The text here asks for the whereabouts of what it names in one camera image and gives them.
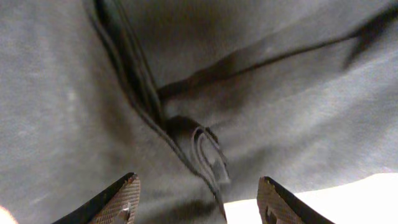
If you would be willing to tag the black t-shirt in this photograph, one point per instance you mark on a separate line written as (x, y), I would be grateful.
(200, 99)

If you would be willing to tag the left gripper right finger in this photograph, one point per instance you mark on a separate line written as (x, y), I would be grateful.
(277, 205)

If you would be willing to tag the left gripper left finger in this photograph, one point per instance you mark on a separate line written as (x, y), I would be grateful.
(116, 204)

